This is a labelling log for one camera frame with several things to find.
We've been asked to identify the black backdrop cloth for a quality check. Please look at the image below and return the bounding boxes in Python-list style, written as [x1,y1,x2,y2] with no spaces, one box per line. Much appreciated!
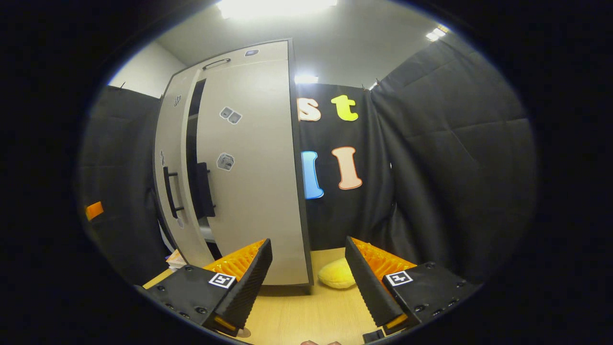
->
[78,85,170,287]
[297,33,537,286]

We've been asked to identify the white cabinet drawer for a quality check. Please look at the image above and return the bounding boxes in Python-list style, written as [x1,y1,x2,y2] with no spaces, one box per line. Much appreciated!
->
[182,40,290,72]

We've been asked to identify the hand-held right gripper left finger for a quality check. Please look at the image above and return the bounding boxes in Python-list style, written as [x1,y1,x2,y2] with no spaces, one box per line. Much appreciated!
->
[141,238,273,337]

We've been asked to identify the grey cabinet door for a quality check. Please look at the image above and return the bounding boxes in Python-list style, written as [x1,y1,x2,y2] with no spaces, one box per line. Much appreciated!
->
[153,72,216,268]
[196,58,312,287]

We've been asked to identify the white and grey cabinet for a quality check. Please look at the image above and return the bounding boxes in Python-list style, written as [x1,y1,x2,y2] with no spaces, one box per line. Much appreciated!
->
[152,38,314,288]

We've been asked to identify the yellow plush toy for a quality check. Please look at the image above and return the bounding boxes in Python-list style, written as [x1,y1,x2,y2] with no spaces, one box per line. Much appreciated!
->
[318,257,357,289]

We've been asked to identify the small printed box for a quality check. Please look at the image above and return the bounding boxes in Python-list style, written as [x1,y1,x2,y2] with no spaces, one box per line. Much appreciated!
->
[166,249,188,271]

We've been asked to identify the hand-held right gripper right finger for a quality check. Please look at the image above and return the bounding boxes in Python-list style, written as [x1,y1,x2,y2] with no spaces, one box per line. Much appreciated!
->
[345,236,477,336]

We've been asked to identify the large ceiling light panel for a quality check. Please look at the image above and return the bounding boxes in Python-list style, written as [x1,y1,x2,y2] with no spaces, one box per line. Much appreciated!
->
[216,0,338,20]

